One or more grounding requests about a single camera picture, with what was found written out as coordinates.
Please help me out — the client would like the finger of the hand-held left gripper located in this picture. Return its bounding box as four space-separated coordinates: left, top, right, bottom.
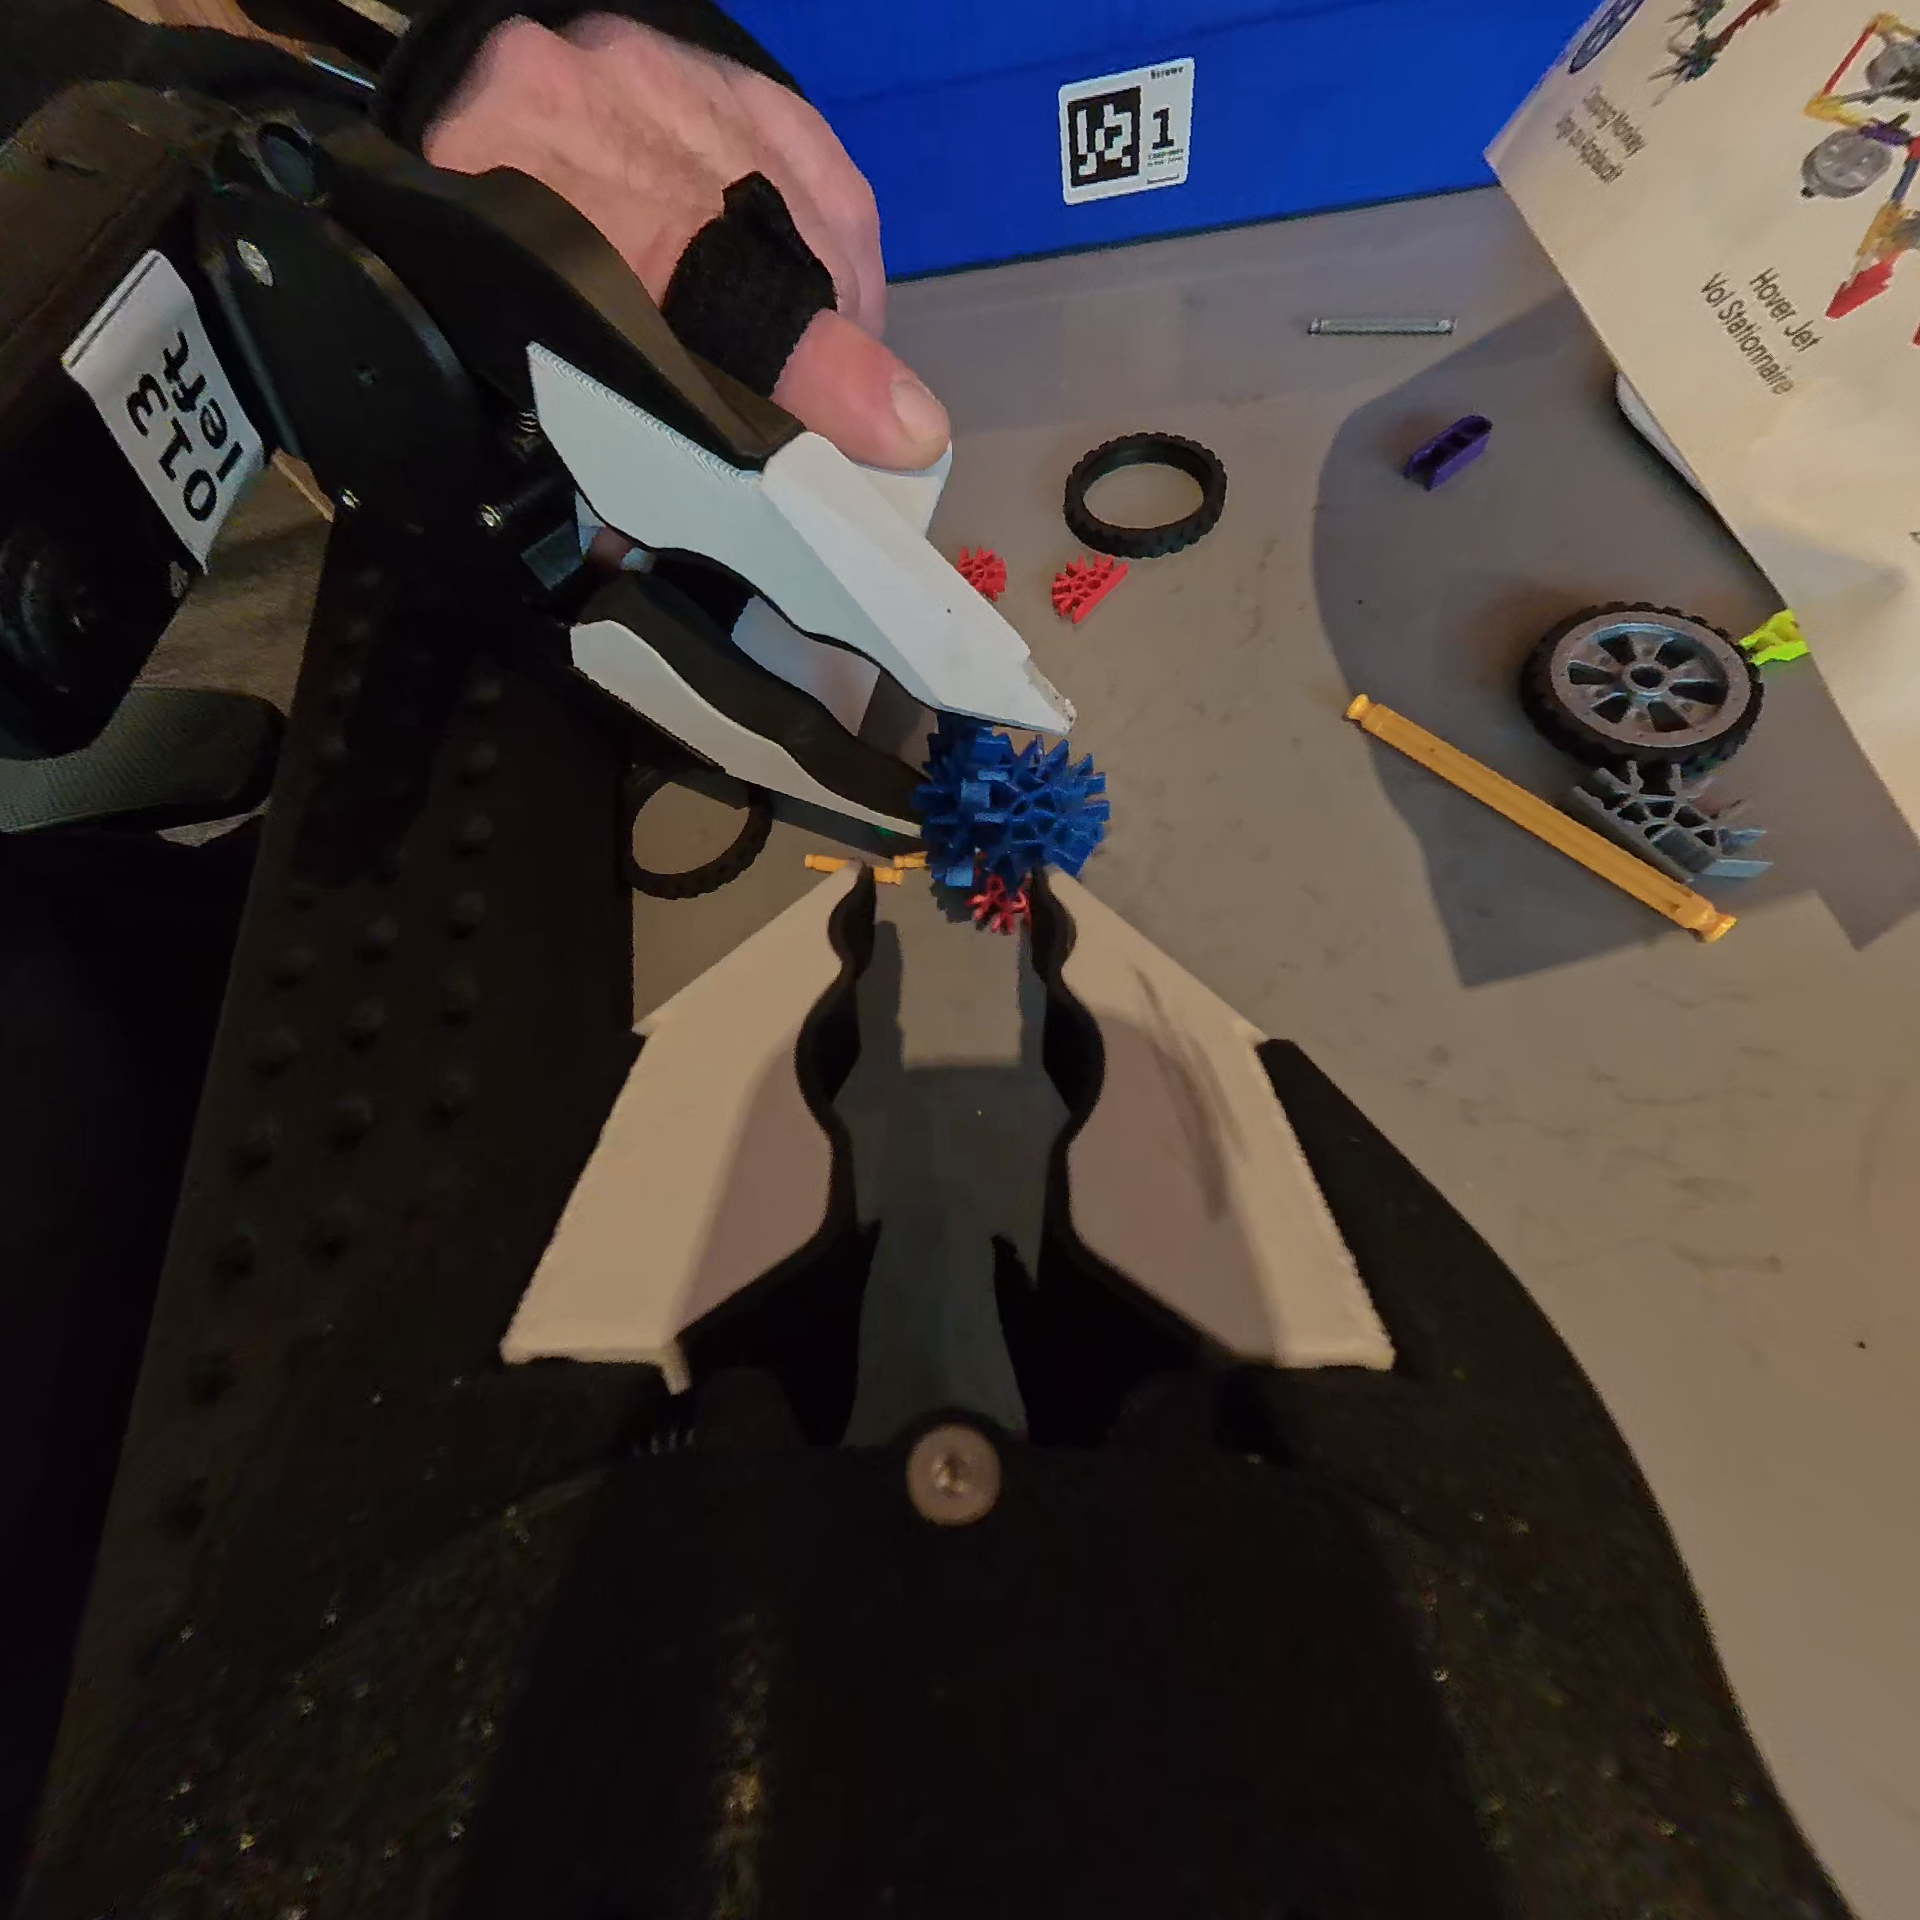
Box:
568 575 933 840
526 343 1078 741

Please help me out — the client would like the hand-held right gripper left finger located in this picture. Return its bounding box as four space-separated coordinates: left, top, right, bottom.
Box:
498 865 879 1393

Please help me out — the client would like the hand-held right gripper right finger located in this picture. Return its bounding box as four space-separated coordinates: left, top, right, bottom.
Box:
1036 865 1401 1373

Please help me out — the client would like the blue snowflake connector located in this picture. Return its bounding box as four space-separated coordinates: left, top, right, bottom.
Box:
911 719 1058 880
937 742 1113 889

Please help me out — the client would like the person's left hand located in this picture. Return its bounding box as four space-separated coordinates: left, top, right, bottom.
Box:
422 11 958 478

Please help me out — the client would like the long yellow rod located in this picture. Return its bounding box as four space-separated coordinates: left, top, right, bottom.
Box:
1342 692 1740 947

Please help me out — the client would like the grey fan connector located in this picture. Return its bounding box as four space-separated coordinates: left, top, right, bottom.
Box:
1558 761 1776 885

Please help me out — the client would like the black wheel with grey hub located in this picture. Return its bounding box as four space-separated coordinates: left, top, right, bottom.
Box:
1520 599 1767 780

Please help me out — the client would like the blue plastic bin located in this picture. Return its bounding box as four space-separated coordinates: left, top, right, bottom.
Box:
718 0 1606 288

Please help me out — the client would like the toy model picture sheet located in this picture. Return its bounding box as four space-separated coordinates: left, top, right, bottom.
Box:
1481 0 1920 840

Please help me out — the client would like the black rubber tire ring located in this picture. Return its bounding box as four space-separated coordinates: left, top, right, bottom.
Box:
1063 430 1229 560
621 749 776 902

